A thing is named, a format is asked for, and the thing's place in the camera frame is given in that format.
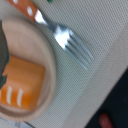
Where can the grey-green gripper finger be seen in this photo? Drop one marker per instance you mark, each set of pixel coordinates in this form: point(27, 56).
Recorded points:
point(4, 56)

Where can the round wooden plate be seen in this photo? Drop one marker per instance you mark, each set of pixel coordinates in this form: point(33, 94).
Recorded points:
point(26, 42)

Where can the fork with wooden handle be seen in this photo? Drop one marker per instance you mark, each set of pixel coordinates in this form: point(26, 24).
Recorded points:
point(64, 36)

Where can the orange toy bread loaf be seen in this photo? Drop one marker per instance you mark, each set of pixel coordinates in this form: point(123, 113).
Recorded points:
point(23, 84)

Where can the beige woven placemat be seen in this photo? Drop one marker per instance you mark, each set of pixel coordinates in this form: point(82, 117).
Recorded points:
point(103, 27)

